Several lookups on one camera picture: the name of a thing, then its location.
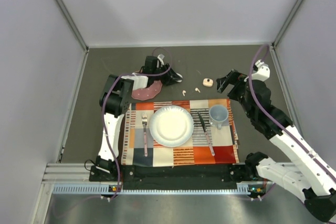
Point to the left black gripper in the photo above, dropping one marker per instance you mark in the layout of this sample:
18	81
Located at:
170	77

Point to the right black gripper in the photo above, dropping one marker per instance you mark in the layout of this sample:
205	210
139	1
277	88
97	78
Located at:
234	77

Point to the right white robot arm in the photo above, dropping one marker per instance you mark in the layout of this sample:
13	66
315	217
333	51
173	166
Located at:
314	184

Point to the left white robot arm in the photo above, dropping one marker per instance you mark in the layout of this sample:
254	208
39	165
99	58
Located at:
114	102

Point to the pink earbud charging case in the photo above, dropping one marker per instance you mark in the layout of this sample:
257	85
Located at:
207	82

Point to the light blue mug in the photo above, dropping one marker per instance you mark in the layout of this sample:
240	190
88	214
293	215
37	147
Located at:
218	115

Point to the pink polka dot plate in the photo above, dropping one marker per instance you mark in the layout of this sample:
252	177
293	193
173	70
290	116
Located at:
147	93

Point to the white ceramic plate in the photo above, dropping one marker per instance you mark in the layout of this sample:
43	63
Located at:
171	126

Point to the orange patterned placemat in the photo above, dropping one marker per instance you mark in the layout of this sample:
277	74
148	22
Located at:
195	151

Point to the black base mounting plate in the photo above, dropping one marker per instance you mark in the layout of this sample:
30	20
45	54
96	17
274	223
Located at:
190	177

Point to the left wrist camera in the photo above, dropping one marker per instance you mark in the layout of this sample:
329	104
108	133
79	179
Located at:
160	61

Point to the pink handled knife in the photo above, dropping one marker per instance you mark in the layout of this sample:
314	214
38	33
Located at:
206	133

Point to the pink handled fork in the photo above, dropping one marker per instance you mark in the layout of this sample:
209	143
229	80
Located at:
144	124

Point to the aluminium frame rail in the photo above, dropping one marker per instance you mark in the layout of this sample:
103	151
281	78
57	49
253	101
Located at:
73	27

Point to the grey slotted cable duct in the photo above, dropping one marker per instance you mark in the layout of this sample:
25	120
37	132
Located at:
105	189

